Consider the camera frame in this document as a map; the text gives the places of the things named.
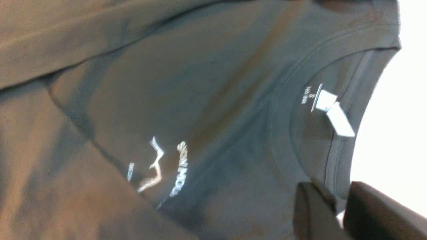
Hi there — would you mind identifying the dark gray long-sleeve shirt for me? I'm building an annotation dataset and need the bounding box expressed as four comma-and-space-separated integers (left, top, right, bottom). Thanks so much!
1, 0, 401, 240

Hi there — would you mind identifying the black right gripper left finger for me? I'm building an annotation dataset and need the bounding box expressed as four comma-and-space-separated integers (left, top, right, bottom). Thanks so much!
293, 181, 352, 240

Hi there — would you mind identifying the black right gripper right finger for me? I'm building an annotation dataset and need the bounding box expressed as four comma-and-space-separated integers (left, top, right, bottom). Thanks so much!
343, 181, 427, 240

